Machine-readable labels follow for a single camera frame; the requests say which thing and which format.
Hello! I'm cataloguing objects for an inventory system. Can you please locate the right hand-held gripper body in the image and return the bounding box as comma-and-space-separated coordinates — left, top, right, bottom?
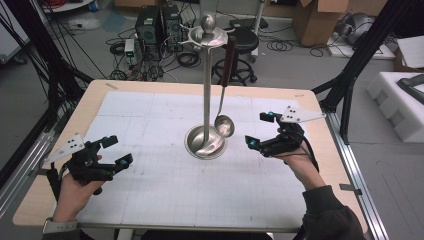
259, 105, 328, 158

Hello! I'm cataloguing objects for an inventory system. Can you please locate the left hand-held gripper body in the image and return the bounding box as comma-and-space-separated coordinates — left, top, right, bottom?
43, 133, 117, 187

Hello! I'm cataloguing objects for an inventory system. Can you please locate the steel ladle with brown handle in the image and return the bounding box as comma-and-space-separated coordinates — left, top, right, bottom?
213, 34, 239, 139

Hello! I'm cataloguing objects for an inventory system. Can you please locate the steel utensil stand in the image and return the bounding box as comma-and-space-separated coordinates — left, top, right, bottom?
179, 14, 236, 162

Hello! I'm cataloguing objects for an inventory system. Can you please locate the person's right hand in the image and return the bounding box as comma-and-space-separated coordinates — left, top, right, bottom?
277, 128, 327, 192

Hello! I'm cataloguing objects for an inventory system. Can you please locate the person's left hand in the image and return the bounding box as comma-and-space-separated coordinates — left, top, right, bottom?
51, 154, 105, 223

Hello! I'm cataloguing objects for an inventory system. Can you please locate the white grid mat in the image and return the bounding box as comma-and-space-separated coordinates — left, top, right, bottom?
77, 90, 313, 230

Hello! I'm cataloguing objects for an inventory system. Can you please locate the grey wrist watch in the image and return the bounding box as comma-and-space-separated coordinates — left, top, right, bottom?
41, 217, 80, 235

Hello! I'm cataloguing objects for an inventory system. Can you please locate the black round stool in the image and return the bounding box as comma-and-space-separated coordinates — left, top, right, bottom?
211, 26, 261, 87

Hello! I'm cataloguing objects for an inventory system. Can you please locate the grey metal clip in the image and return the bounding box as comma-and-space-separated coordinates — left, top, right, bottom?
339, 183, 363, 196

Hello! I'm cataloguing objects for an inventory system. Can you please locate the small white power device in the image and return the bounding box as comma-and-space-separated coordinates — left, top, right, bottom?
124, 38, 136, 65

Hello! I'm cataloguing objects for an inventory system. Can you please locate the flat black case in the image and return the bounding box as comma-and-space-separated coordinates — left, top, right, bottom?
229, 17, 270, 31

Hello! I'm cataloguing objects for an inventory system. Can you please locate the white pole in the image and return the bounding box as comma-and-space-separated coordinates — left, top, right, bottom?
252, 0, 267, 58

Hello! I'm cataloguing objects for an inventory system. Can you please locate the brown cardboard box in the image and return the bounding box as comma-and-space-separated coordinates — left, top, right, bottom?
292, 0, 350, 48

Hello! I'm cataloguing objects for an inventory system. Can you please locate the white foam block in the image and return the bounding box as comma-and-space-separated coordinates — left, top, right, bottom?
365, 71, 424, 144

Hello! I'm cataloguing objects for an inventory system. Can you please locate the black computer tower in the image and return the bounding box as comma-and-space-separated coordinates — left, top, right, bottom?
161, 4, 183, 38
135, 5, 162, 47

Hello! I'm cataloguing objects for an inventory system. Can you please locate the black curved part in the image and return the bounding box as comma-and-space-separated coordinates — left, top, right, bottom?
396, 73, 424, 105

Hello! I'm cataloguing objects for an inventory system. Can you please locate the white panel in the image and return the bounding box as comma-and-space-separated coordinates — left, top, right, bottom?
0, 4, 30, 64

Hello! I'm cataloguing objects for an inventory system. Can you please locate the white box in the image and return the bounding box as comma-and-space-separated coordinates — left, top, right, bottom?
396, 35, 424, 70

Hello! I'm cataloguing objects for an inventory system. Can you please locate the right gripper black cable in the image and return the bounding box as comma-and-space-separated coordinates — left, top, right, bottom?
284, 132, 321, 174

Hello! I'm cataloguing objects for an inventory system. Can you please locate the aluminium rail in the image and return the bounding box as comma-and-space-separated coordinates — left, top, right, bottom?
323, 109, 390, 240
0, 130, 56, 219

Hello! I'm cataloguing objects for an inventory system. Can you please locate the coiled black cable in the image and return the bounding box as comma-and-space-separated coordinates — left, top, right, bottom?
109, 41, 127, 57
175, 51, 202, 69
265, 39, 294, 53

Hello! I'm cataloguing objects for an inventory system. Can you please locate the black metal frame stand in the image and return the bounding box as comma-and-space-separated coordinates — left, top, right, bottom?
0, 0, 95, 188
311, 0, 416, 143

